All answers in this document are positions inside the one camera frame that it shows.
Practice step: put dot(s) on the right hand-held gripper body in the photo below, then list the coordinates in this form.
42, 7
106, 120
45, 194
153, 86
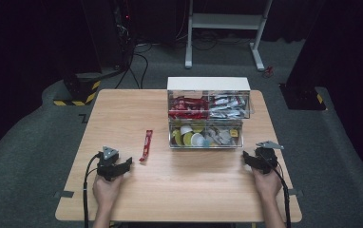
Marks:
266, 158

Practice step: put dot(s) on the grey tape strip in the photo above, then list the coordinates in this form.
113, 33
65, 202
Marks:
64, 194
296, 192

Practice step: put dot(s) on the person's left hand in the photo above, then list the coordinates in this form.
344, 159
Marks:
106, 191

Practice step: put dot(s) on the pile of clear tea bags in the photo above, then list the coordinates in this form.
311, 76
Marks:
217, 136

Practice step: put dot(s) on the black stand with striped base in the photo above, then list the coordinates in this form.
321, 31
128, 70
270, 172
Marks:
81, 88

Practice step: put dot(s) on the pile of yellow white capsules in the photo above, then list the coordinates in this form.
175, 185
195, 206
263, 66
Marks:
189, 137

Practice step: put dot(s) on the long red stick packet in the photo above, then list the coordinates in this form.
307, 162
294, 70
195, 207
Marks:
146, 145

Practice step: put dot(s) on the black equipment rack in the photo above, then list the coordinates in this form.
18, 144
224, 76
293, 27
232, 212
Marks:
121, 28

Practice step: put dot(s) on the white drawer organizer case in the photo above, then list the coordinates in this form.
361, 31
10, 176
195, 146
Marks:
208, 84

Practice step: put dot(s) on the pile of silver sachets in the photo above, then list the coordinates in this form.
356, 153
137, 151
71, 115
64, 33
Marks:
228, 106

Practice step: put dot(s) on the pile of red sachets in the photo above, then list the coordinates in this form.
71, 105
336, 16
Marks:
187, 106

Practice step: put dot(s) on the person's right hand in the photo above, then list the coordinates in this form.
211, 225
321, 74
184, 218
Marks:
266, 186

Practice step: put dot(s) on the black stand base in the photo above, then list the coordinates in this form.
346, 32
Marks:
301, 96

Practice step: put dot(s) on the white metal stand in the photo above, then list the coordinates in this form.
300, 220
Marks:
224, 20

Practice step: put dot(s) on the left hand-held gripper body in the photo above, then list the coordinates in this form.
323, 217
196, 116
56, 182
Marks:
106, 166

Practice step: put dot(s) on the clear drawer with capsules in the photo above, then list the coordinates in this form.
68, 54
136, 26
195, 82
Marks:
206, 144

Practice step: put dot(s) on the clear drawer with sachets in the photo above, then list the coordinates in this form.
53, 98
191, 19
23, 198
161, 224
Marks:
208, 115

